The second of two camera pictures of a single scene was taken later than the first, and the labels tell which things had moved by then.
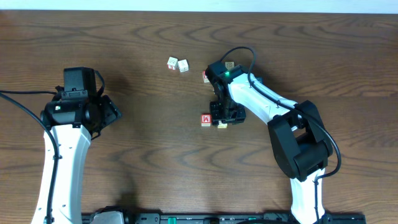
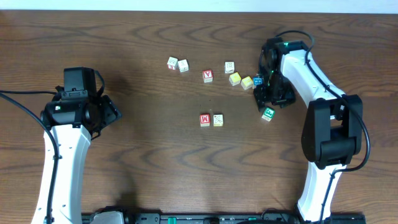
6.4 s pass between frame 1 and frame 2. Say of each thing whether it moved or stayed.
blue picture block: stayed
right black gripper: moved
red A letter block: stayed
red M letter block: stayed
